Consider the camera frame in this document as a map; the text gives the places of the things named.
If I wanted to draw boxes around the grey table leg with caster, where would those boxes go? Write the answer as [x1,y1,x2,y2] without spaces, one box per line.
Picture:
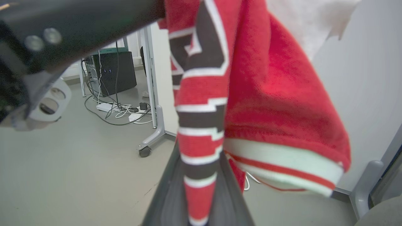
[136,24,180,158]

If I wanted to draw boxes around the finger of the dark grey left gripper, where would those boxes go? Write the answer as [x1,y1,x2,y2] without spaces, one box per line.
[0,0,166,76]

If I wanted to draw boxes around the grey sofa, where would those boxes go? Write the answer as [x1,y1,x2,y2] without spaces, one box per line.
[354,194,402,226]

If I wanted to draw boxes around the white floor cable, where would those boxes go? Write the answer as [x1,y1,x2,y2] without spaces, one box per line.
[244,172,262,191]

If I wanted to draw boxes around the grey partition stand foot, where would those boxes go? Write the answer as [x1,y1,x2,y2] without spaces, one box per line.
[349,159,385,220]

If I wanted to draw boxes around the black computer tower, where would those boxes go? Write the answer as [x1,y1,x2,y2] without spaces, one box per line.
[90,51,137,96]

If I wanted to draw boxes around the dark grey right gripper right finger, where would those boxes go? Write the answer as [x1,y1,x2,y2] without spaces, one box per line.
[208,153,255,226]

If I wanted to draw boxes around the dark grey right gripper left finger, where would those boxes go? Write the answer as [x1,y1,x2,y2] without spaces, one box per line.
[141,141,189,226]

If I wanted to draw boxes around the white power strips with cables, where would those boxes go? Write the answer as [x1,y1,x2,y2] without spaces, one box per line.
[84,94,151,126]

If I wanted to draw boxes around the red black white sports jersey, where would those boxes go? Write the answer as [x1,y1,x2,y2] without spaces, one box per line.
[158,0,361,226]

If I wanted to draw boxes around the long white power strip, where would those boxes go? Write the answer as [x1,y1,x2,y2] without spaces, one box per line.
[96,103,119,113]

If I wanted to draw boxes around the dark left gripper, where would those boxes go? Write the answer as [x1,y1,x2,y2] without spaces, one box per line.
[0,41,73,131]

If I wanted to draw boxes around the white desk leg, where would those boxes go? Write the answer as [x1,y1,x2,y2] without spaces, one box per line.
[79,59,87,97]

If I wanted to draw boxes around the teal box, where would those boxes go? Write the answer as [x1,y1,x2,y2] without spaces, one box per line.
[98,46,129,54]

